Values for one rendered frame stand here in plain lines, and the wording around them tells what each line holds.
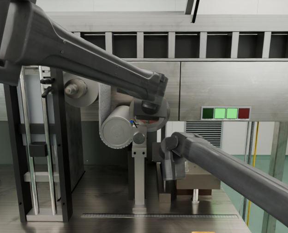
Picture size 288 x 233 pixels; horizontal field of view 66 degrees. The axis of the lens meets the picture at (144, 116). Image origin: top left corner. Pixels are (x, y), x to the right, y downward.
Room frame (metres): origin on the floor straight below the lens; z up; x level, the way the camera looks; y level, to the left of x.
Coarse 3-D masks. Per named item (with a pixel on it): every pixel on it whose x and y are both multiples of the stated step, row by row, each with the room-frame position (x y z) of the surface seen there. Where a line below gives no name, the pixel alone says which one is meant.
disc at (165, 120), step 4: (132, 100) 0.78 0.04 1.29; (132, 104) 0.78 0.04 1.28; (168, 104) 0.78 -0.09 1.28; (132, 108) 0.78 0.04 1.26; (168, 108) 0.78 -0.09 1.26; (132, 112) 0.78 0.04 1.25; (168, 112) 0.78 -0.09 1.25; (132, 116) 0.78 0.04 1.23; (168, 116) 0.78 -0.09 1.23; (164, 120) 0.78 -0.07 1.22; (136, 124) 0.78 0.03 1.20; (160, 124) 0.78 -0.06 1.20; (164, 124) 0.78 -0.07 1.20; (148, 128) 0.78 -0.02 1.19; (152, 128) 0.78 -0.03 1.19; (156, 128) 0.78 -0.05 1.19; (160, 128) 0.78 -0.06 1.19
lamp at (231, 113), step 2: (228, 110) 1.09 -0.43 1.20; (230, 110) 1.09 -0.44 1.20; (232, 110) 1.09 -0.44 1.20; (234, 110) 1.09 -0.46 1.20; (236, 110) 1.09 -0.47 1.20; (228, 112) 1.09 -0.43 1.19; (230, 112) 1.09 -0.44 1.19; (232, 112) 1.09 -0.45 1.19; (234, 112) 1.09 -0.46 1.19; (236, 112) 1.09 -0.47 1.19; (228, 114) 1.09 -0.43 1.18; (230, 114) 1.09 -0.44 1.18; (232, 114) 1.09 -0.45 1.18; (234, 114) 1.09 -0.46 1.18; (236, 114) 1.09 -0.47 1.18; (228, 116) 1.09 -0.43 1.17; (230, 116) 1.09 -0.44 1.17; (232, 116) 1.09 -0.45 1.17; (234, 116) 1.09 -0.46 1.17; (236, 116) 1.09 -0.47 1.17
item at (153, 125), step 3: (135, 117) 0.77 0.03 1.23; (159, 117) 0.77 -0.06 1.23; (138, 120) 0.77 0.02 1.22; (159, 120) 0.77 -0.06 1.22; (162, 120) 0.77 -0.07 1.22; (138, 123) 0.77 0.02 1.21; (141, 123) 0.77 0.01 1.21; (144, 123) 0.77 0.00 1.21; (147, 123) 0.77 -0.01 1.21; (150, 123) 0.77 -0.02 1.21; (153, 123) 0.77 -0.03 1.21; (156, 123) 0.77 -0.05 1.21; (159, 123) 0.77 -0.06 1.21; (147, 126) 0.77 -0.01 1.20; (150, 126) 0.77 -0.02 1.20; (153, 126) 0.77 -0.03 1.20
